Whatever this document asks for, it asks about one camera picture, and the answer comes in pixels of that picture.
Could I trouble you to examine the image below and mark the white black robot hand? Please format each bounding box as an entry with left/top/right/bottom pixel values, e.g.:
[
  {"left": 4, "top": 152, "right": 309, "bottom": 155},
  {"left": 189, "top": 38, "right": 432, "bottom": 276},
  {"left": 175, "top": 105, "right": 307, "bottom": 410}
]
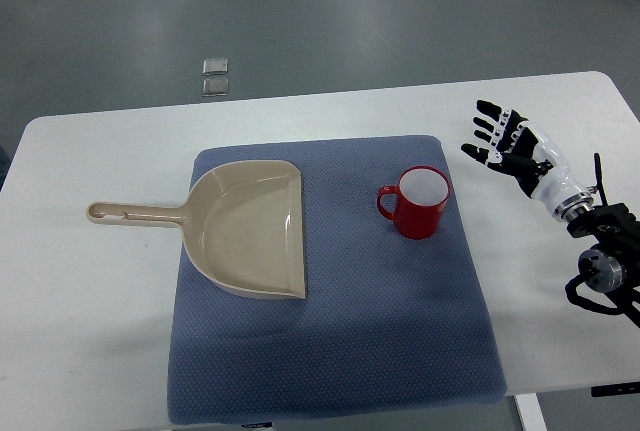
[{"left": 461, "top": 100, "right": 593, "bottom": 222}]

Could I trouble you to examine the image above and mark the red mug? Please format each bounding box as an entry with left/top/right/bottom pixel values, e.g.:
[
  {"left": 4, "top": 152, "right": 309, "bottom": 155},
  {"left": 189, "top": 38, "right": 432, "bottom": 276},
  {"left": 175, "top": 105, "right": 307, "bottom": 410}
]
[{"left": 376, "top": 165, "right": 451, "bottom": 240}]

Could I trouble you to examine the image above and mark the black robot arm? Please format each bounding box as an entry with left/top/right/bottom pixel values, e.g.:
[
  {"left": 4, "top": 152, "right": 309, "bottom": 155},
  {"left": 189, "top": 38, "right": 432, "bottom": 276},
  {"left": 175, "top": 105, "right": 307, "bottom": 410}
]
[{"left": 564, "top": 154, "right": 639, "bottom": 325}]

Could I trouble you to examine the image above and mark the beige plastic dustpan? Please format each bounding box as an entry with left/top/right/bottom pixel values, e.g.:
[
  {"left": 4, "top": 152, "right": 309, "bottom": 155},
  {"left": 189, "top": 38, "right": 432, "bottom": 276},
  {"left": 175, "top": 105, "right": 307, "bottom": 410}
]
[{"left": 86, "top": 160, "right": 307, "bottom": 299}]

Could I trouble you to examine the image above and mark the blue textured cushion mat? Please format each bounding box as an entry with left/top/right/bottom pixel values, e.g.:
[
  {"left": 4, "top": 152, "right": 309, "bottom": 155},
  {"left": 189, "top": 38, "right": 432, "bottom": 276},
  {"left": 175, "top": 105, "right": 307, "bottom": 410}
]
[{"left": 167, "top": 135, "right": 506, "bottom": 425}]

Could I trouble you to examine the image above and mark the white table leg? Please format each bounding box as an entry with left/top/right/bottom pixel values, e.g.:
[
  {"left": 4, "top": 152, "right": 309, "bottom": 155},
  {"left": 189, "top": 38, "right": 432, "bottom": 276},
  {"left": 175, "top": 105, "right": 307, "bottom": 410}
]
[{"left": 514, "top": 393, "right": 548, "bottom": 431}]

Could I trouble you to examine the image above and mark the black table control panel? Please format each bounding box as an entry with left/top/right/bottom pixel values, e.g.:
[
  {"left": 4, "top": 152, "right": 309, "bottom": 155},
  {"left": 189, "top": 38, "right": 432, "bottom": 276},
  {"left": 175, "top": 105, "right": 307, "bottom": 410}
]
[{"left": 591, "top": 382, "right": 640, "bottom": 398}]

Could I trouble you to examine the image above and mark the upper metal floor plate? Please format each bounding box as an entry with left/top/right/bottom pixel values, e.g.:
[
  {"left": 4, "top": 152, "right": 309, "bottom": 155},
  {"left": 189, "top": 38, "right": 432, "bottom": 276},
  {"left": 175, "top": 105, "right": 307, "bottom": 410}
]
[{"left": 202, "top": 57, "right": 229, "bottom": 76}]

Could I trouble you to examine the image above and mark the small label tag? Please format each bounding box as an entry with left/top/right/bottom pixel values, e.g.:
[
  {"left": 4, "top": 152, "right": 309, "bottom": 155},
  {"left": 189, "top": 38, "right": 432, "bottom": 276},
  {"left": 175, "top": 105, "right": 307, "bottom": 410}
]
[{"left": 241, "top": 422, "right": 274, "bottom": 431}]

